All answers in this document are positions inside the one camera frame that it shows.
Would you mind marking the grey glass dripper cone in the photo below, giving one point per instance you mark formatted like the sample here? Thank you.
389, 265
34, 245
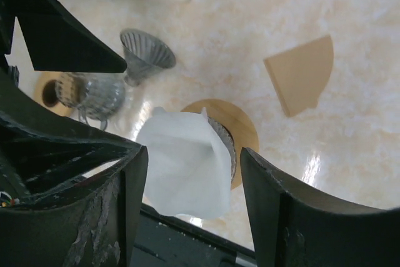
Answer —
145, 56

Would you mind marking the white paper coffee filter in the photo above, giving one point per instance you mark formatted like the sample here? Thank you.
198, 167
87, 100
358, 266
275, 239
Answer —
189, 166

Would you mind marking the glass carafe with handle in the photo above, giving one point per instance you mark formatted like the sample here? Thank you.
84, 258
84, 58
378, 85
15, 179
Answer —
95, 96

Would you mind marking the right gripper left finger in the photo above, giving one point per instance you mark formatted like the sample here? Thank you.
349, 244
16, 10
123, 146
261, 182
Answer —
92, 223

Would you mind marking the brown paper coffee filter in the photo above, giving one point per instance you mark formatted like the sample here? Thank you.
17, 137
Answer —
300, 74

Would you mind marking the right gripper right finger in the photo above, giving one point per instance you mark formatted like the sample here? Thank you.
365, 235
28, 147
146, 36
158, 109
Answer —
294, 224

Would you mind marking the clear glass dripper cone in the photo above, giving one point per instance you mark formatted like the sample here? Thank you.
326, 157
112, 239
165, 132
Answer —
227, 140

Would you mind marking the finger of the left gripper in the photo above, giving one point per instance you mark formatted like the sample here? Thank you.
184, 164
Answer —
42, 153
55, 39

